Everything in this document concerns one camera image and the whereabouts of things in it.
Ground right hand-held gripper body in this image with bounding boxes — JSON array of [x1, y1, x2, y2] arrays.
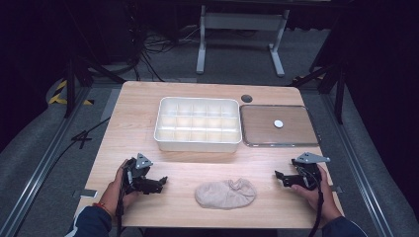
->
[[291, 151, 331, 192]]

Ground black floor cables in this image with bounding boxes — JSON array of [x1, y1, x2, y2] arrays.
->
[[129, 13, 201, 83]]

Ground person's left hand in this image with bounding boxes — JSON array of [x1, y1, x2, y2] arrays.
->
[[98, 159, 139, 218]]

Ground aluminium floor rail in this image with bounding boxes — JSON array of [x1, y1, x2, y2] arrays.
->
[[0, 86, 94, 237], [319, 93, 396, 237]]

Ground black metal stand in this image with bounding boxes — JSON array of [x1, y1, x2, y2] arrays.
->
[[289, 60, 348, 125], [63, 48, 126, 119]]

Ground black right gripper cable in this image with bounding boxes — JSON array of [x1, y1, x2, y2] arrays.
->
[[304, 169, 326, 237]]

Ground person's right hand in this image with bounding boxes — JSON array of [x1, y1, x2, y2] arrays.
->
[[291, 164, 344, 228]]

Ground grey metal desk frame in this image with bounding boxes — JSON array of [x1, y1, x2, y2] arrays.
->
[[196, 4, 291, 78]]

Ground beige sock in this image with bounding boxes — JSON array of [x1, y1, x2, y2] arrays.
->
[[194, 178, 258, 210]]

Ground white divided storage box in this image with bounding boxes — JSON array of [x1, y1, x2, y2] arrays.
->
[[153, 96, 243, 154]]

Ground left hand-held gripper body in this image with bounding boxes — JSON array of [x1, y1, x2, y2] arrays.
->
[[123, 152, 154, 196]]

